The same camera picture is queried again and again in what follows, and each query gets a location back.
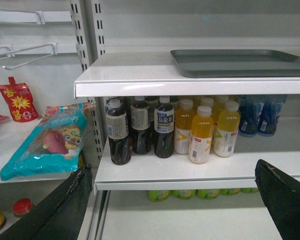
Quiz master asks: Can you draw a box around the yellow juice bottle right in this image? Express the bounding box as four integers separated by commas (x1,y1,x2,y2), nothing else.
213,101,241,158

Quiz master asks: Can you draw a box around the teal snack bag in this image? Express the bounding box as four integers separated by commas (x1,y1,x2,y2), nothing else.
0,101,96,181

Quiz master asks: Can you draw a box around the blue drink bottle left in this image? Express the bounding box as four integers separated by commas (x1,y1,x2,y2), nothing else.
239,95,265,138

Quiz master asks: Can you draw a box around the dark tea bottle front left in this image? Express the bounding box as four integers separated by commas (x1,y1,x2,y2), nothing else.
106,98,131,166

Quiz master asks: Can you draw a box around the dark tea bottle middle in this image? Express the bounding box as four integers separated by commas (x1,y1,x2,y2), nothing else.
130,96,151,155

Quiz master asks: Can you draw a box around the grey plastic tray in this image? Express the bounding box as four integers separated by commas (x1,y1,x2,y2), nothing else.
170,49,300,78

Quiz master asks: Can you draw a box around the green drink bottle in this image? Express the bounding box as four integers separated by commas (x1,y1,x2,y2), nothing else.
171,189,196,200
147,190,171,202
196,189,220,200

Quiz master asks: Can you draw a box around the white wire display hook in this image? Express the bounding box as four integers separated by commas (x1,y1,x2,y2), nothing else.
0,7,46,25
0,43,58,71

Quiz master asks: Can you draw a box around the red lid sauce jar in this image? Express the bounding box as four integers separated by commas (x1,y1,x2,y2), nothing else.
12,197,35,218

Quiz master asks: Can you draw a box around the yellow juice bottle front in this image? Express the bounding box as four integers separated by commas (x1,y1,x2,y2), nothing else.
188,105,215,165

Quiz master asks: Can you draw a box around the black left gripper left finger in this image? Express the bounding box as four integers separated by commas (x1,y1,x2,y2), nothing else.
0,164,93,240

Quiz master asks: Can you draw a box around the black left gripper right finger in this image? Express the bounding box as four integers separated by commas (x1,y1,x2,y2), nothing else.
255,159,300,240

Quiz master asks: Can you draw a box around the yellow juice bottle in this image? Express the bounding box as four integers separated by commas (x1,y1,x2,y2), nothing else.
174,99,196,155
213,101,241,158
188,105,215,165

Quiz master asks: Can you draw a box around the white metal shelf unit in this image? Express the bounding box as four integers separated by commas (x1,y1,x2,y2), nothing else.
0,0,300,240

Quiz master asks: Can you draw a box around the dark tea bottle labelled right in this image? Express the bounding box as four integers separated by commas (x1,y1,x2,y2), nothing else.
154,96,175,159

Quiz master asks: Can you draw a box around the red sauce pouch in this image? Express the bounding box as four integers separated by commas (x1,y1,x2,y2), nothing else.
0,76,40,123

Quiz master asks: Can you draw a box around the yellow juice bottle left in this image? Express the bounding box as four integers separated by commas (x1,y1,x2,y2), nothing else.
174,99,196,155

